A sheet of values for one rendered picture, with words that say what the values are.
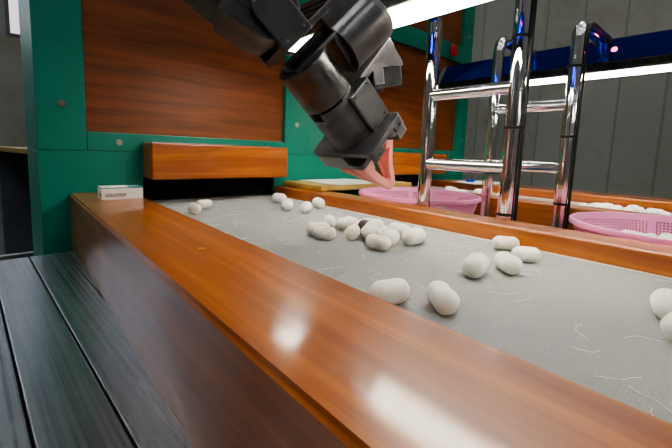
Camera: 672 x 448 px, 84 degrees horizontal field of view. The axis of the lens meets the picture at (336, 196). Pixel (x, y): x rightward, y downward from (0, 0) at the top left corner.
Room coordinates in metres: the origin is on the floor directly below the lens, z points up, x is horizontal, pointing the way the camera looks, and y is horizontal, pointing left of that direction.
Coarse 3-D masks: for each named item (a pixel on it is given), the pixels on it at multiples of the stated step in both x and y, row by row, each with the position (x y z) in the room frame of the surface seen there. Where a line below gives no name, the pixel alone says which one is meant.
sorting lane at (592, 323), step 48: (288, 240) 0.46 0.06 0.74; (336, 240) 0.47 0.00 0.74; (432, 240) 0.49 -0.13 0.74; (480, 240) 0.51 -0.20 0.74; (480, 288) 0.32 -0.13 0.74; (528, 288) 0.32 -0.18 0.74; (576, 288) 0.33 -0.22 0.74; (624, 288) 0.33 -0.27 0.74; (480, 336) 0.23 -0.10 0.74; (528, 336) 0.23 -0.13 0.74; (576, 336) 0.23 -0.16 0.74; (624, 336) 0.23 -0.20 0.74; (624, 384) 0.18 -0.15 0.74
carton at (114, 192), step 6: (102, 186) 0.60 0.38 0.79; (108, 186) 0.60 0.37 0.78; (114, 186) 0.60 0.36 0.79; (120, 186) 0.61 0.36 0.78; (126, 186) 0.61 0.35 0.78; (132, 186) 0.61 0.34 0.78; (138, 186) 0.62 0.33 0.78; (102, 192) 0.58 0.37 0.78; (108, 192) 0.58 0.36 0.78; (114, 192) 0.59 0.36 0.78; (120, 192) 0.60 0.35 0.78; (126, 192) 0.60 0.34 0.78; (132, 192) 0.61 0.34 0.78; (138, 192) 0.61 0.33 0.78; (102, 198) 0.58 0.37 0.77; (108, 198) 0.58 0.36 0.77; (114, 198) 0.59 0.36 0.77; (120, 198) 0.60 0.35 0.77; (126, 198) 0.60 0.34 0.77; (132, 198) 0.61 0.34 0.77; (138, 198) 0.61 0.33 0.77
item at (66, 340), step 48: (0, 288) 0.44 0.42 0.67; (48, 288) 0.45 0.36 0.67; (96, 288) 0.46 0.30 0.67; (0, 336) 0.33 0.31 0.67; (48, 336) 0.33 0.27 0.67; (96, 336) 0.34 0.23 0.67; (0, 384) 0.26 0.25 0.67; (48, 384) 0.26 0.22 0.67; (96, 384) 0.27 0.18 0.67; (144, 384) 0.27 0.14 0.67; (0, 432) 0.22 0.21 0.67; (48, 432) 0.22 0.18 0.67; (96, 432) 0.22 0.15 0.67; (144, 432) 0.22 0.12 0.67
